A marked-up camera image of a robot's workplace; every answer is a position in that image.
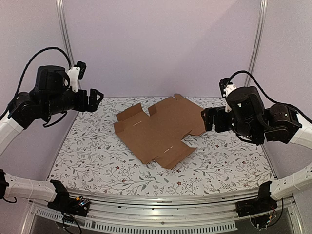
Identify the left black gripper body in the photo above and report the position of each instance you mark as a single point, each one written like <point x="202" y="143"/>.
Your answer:
<point x="57" y="102"/>

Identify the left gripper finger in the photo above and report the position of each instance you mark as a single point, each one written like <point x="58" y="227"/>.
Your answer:
<point x="95" y="96"/>
<point x="92" y="107"/>

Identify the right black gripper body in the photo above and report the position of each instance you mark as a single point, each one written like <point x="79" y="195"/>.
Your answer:
<point x="218" y="119"/>

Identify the brown cardboard paper box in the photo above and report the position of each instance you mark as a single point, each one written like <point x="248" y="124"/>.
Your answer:
<point x="158" y="135"/>

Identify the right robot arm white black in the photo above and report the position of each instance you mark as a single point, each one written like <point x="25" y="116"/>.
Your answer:
<point x="285" y="124"/>

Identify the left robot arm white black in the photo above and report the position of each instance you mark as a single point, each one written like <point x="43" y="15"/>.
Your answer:
<point x="20" y="115"/>

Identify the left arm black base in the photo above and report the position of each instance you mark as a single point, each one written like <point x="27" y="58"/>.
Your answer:
<point x="64" y="203"/>

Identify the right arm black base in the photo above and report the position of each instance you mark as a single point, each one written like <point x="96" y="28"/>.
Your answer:
<point x="262" y="203"/>

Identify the floral patterned table mat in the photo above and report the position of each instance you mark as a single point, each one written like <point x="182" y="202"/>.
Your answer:
<point x="93" y="158"/>

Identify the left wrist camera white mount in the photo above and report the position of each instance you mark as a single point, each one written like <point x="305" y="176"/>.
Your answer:
<point x="76" y="73"/>

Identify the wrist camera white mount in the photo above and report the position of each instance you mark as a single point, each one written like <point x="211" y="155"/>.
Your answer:
<point x="226" y="87"/>
<point x="76" y="73"/>

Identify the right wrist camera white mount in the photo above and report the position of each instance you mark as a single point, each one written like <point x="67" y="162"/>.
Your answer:
<point x="226" y="87"/>

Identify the left aluminium frame post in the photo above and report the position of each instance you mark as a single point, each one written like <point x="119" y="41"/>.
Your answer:
<point x="63" y="29"/>

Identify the aluminium frame post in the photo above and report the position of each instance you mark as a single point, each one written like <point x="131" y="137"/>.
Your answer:
<point x="63" y="29"/>
<point x="258" y="36"/>

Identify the front aluminium rail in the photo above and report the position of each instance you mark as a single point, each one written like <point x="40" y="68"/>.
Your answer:
<point x="198" y="214"/>

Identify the right aluminium frame post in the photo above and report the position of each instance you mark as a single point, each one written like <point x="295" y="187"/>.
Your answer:
<point x="258" y="36"/>

